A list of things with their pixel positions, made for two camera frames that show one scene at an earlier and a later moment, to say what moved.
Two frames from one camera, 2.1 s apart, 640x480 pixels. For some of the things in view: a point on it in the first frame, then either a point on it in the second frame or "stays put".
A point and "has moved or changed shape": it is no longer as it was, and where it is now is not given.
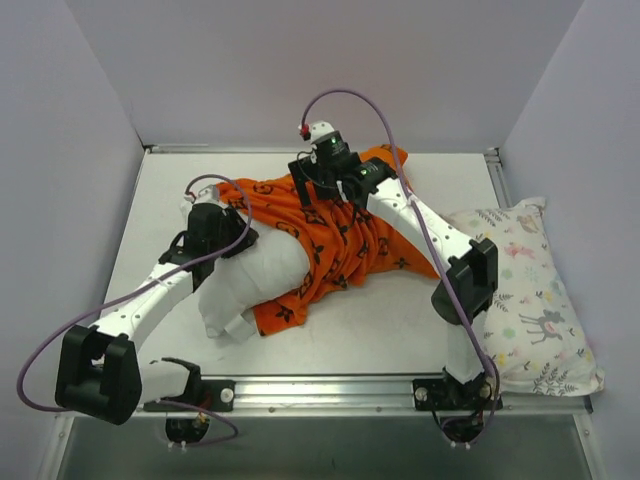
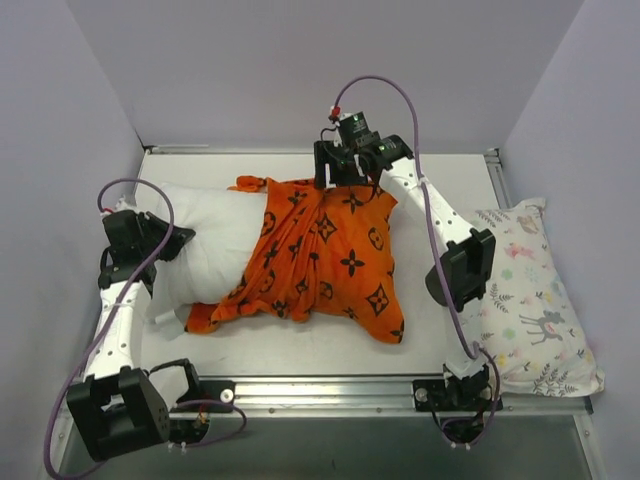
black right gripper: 304,170 to 331,163
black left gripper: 240,236 to 167,236
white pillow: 269,268 has moved or changed shape
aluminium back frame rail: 295,152 stays put
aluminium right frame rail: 498,178 stays put
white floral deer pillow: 534,335 stays put
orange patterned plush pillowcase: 353,247 has moved or changed shape
